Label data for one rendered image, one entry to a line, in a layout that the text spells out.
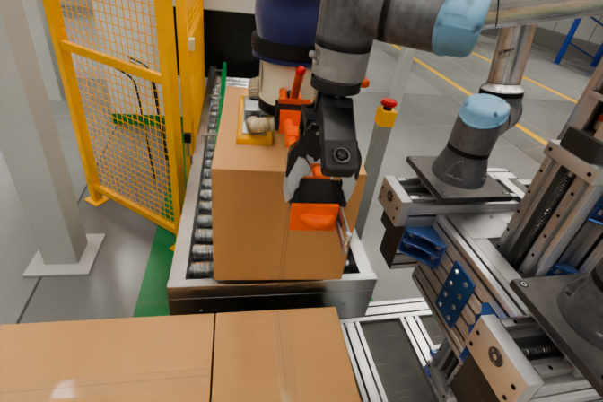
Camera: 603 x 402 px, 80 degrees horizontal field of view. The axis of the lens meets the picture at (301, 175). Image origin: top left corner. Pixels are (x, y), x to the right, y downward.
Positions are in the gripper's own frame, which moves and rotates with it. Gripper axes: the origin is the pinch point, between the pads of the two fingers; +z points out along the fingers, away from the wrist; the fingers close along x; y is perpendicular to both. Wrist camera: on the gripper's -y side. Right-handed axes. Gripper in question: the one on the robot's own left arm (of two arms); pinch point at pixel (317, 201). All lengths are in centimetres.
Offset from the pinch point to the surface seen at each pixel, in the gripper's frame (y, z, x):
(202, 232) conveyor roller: 64, 66, 27
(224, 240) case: 30, 37, 16
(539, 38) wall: 892, 96, -752
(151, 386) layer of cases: 5, 67, 33
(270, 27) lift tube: 52, -16, 7
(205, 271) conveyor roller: 45, 67, 24
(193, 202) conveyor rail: 78, 62, 32
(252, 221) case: 29.7, 30.0, 9.0
